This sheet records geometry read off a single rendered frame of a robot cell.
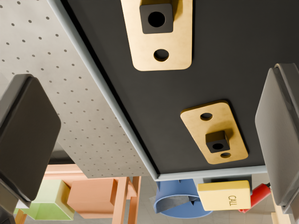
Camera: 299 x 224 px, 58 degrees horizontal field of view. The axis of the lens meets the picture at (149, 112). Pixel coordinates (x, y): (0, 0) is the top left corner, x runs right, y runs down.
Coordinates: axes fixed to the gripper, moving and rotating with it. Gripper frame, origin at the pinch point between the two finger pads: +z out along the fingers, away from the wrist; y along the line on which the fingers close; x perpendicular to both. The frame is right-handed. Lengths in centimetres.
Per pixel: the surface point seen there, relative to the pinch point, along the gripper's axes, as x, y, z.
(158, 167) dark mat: -17.5, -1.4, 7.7
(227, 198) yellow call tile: -24.9, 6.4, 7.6
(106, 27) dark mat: -0.8, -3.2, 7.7
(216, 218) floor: -350, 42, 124
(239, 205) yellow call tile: -26.8, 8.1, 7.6
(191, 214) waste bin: -206, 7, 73
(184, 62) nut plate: -3.4, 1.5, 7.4
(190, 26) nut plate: -0.9, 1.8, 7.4
